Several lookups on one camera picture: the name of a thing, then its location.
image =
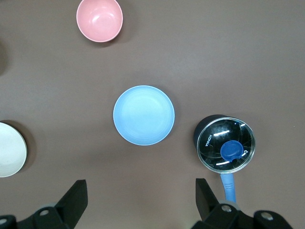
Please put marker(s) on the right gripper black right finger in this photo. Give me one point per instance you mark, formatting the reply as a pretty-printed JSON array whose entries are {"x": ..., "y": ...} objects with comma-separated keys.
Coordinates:
[{"x": 209, "y": 210}]

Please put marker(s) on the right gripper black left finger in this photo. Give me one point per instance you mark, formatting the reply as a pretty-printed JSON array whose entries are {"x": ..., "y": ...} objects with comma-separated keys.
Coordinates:
[{"x": 69, "y": 205}]

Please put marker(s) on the blue shallow bowl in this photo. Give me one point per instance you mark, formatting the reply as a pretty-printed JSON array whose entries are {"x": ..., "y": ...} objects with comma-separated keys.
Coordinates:
[{"x": 144, "y": 115}]

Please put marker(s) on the beige shallow bowl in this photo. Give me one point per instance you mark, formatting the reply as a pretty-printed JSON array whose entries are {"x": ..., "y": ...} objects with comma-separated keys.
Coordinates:
[{"x": 10, "y": 150}]

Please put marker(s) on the small deep pink bowl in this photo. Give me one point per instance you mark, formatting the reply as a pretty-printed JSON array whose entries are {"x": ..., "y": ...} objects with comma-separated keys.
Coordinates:
[{"x": 99, "y": 20}]

